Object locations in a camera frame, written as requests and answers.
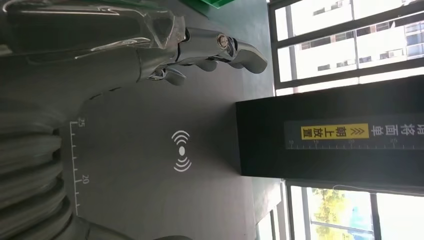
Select green plastic crate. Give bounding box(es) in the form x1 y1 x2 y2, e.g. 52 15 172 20
180 0 234 10

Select black inbound scanner machine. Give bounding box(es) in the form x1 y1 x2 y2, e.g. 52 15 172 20
59 9 424 240

